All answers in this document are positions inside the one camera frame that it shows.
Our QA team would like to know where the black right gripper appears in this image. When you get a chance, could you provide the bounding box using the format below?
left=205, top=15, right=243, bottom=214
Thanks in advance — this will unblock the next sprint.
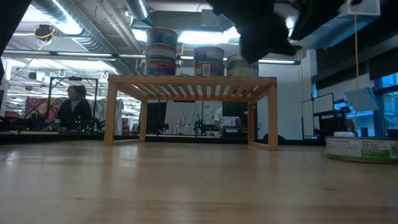
left=205, top=0, right=302, bottom=65

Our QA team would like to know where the green label tuna can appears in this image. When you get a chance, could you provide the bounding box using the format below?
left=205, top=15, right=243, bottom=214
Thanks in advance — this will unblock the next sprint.
left=325, top=136, right=398, bottom=165
left=228, top=65, right=259, bottom=77
left=226, top=55, right=259, bottom=67

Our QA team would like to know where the wooden slatted shelf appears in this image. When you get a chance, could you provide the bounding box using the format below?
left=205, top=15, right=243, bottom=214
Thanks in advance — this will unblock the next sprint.
left=104, top=74, right=279, bottom=152

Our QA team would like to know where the black cabinet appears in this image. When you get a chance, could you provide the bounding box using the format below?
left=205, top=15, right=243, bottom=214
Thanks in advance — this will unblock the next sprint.
left=222, top=101, right=249, bottom=139

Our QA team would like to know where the white board on stand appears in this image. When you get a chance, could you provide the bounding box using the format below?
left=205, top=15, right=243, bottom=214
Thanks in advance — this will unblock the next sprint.
left=301, top=92, right=335, bottom=138

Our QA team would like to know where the person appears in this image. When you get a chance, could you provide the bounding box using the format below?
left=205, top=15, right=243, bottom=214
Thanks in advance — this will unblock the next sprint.
left=57, top=84, right=93, bottom=132
left=213, top=105, right=244, bottom=138

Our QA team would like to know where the grey angled panel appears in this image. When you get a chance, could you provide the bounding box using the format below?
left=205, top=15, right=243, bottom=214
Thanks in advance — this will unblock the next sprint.
left=343, top=87, right=381, bottom=113

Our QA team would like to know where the white hanging sheet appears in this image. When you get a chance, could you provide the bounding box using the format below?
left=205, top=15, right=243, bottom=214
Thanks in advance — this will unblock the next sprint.
left=92, top=98, right=124, bottom=135

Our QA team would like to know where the round black ceiling device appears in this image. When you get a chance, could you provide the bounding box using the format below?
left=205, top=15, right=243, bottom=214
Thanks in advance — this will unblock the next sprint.
left=33, top=24, right=57, bottom=50

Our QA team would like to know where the colourful painted panel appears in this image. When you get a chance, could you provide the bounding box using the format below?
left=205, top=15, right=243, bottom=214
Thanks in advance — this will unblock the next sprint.
left=24, top=96, right=65, bottom=123

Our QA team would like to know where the red object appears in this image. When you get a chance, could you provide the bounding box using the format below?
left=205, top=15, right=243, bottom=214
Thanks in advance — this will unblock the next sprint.
left=2, top=110, right=22, bottom=125

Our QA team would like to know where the silver ventilation duct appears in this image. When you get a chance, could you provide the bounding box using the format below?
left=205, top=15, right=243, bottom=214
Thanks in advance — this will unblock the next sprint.
left=32, top=0, right=137, bottom=72
left=126, top=0, right=152, bottom=20

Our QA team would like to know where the black metal rig frame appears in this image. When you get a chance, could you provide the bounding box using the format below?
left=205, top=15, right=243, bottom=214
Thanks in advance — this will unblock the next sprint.
left=46, top=76, right=100, bottom=133

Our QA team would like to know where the black aluminium table frame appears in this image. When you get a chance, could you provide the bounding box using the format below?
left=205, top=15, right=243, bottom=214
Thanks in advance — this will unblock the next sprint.
left=0, top=130, right=327, bottom=147

